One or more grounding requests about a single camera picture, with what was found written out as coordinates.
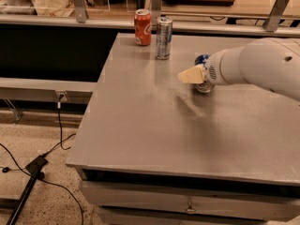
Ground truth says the grey metal rail bench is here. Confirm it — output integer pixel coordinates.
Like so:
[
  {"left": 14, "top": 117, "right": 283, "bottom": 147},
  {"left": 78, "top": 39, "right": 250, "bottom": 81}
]
[{"left": 0, "top": 78, "right": 97, "bottom": 104}]

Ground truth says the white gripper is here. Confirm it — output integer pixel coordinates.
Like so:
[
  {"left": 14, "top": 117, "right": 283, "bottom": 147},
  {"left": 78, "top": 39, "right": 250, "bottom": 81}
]
[{"left": 178, "top": 51, "right": 232, "bottom": 85}]

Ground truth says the grey cabinet drawer front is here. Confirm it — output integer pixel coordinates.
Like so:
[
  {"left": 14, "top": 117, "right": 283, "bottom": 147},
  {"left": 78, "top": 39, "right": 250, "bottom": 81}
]
[{"left": 80, "top": 181, "right": 300, "bottom": 221}]

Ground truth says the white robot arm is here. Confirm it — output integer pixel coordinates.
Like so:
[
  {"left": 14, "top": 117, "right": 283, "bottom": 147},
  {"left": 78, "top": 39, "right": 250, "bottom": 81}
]
[{"left": 178, "top": 37, "right": 300, "bottom": 101}]

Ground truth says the grey metal bracket right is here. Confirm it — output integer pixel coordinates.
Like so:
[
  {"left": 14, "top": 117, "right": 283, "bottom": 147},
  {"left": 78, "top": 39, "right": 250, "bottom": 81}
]
[{"left": 262, "top": 0, "right": 290, "bottom": 32}]

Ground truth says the grey metal bracket left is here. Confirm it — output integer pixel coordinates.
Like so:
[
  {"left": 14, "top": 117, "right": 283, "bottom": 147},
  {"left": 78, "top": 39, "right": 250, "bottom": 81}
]
[{"left": 73, "top": 0, "right": 88, "bottom": 23}]

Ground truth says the black metal floor stand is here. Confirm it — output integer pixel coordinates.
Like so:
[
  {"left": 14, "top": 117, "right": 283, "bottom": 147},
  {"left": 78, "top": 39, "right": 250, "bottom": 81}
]
[{"left": 6, "top": 156, "right": 48, "bottom": 225}]

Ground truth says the orange soda can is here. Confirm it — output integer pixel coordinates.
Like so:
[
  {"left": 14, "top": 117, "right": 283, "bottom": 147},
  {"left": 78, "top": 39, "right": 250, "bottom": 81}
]
[{"left": 134, "top": 9, "right": 152, "bottom": 46}]

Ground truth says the metal drawer handle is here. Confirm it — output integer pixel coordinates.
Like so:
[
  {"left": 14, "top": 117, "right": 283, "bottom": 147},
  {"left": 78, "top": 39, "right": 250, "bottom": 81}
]
[{"left": 185, "top": 198, "right": 196, "bottom": 215}]

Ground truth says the blue pepsi can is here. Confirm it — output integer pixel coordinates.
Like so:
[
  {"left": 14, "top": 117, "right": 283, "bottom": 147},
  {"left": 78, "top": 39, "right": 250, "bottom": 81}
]
[{"left": 195, "top": 54, "right": 215, "bottom": 94}]

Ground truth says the silver blue energy drink can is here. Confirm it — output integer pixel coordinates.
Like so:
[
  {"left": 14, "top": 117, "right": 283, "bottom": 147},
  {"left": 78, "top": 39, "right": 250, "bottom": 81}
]
[{"left": 156, "top": 17, "right": 173, "bottom": 60}]

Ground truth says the grey metal bracket middle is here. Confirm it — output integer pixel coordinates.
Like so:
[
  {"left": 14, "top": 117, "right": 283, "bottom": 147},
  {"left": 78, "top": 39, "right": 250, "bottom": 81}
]
[{"left": 151, "top": 0, "right": 162, "bottom": 18}]

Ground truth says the grey metal bracket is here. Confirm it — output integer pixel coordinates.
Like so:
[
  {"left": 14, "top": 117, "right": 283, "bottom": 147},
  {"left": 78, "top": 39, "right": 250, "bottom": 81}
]
[
  {"left": 262, "top": 0, "right": 290, "bottom": 32},
  {"left": 151, "top": 0, "right": 162, "bottom": 18},
  {"left": 73, "top": 0, "right": 88, "bottom": 23}
]

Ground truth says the black floor cable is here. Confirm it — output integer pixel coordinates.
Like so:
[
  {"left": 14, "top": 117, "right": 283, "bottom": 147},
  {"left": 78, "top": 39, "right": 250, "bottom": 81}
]
[{"left": 0, "top": 100, "right": 84, "bottom": 225}]

